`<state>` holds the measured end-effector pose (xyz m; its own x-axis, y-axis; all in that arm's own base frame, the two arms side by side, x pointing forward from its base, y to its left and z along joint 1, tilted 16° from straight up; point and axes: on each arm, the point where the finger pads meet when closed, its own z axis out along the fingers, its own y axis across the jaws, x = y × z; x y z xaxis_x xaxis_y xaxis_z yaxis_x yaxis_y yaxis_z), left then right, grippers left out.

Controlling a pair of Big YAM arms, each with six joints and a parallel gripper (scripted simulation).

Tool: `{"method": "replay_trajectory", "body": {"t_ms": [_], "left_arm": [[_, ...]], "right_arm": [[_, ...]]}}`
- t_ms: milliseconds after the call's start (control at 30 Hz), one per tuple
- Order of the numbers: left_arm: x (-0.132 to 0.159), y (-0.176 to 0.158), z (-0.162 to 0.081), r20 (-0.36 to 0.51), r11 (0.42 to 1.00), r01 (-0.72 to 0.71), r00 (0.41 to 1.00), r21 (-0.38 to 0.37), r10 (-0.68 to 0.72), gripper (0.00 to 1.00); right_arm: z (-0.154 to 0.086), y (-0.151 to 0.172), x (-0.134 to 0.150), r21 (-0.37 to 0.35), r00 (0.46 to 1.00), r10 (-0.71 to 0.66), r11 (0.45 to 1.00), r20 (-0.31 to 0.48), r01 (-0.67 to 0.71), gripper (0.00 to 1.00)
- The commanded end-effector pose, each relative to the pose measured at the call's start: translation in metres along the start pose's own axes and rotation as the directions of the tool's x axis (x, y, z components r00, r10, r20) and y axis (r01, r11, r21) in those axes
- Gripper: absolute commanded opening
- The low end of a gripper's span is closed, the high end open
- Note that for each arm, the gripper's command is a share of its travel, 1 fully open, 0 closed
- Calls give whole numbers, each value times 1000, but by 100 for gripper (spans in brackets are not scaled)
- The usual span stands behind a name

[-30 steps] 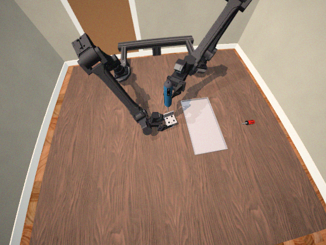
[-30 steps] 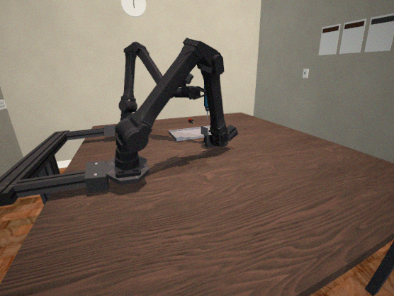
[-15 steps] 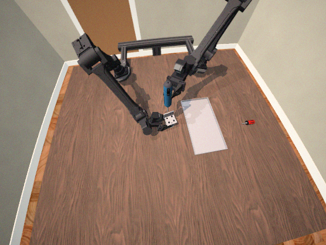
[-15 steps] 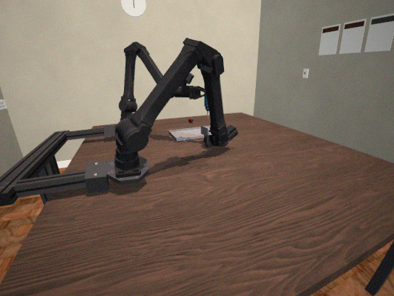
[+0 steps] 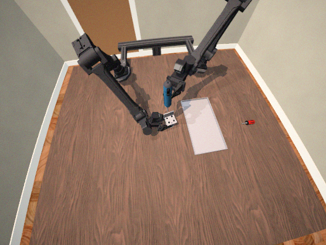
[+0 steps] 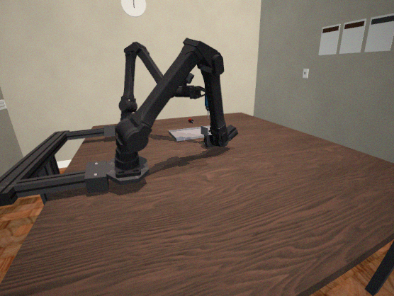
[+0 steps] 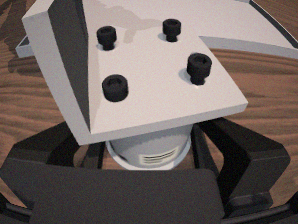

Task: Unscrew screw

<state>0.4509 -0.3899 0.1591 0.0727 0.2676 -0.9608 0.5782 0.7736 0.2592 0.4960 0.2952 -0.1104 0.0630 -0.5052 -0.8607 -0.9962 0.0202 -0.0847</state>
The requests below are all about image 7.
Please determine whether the white shallow tray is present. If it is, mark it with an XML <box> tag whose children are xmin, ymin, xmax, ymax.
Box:
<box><xmin>82</xmin><ymin>0</ymin><xmax>298</xmax><ymax>59</ymax></box>

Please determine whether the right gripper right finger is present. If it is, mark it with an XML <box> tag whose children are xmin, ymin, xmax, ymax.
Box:
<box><xmin>190</xmin><ymin>117</ymin><xmax>291</xmax><ymax>207</ymax></box>

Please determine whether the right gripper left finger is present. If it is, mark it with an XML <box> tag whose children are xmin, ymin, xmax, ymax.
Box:
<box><xmin>6</xmin><ymin>121</ymin><xmax>106</xmax><ymax>169</ymax></box>

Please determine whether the white l-shaped bracket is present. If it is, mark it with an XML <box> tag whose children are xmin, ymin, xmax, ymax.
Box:
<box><xmin>22</xmin><ymin>0</ymin><xmax>248</xmax><ymax>145</ymax></box>

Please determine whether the black screw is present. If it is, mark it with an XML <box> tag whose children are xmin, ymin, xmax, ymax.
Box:
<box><xmin>102</xmin><ymin>74</ymin><xmax>129</xmax><ymax>103</ymax></box>
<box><xmin>96</xmin><ymin>26</ymin><xmax>117</xmax><ymax>51</ymax></box>
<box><xmin>163</xmin><ymin>19</ymin><xmax>181</xmax><ymax>43</ymax></box>
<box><xmin>187</xmin><ymin>53</ymin><xmax>212</xmax><ymax>86</ymax></box>

